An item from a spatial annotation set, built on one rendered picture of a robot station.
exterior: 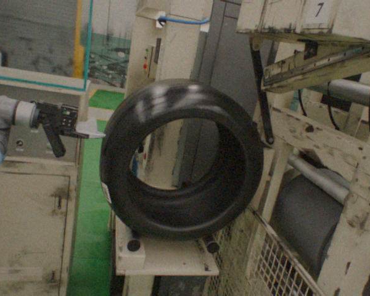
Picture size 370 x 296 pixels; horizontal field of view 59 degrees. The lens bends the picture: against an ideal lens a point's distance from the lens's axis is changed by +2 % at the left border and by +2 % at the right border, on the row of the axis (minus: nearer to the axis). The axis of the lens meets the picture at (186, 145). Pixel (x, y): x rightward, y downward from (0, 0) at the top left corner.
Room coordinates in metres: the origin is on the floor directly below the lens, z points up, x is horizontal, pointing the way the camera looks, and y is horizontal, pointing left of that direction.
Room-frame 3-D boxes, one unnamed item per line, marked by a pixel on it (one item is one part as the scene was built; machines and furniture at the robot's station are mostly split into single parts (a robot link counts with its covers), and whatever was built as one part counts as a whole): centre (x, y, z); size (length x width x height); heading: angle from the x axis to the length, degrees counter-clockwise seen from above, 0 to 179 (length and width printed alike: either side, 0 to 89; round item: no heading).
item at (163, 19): (1.38, 0.11, 1.64); 0.19 x 0.19 x 0.06; 16
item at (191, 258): (1.14, 0.02, 0.80); 0.37 x 0.36 x 0.02; 106
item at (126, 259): (1.10, 0.16, 0.83); 0.36 x 0.09 x 0.06; 16
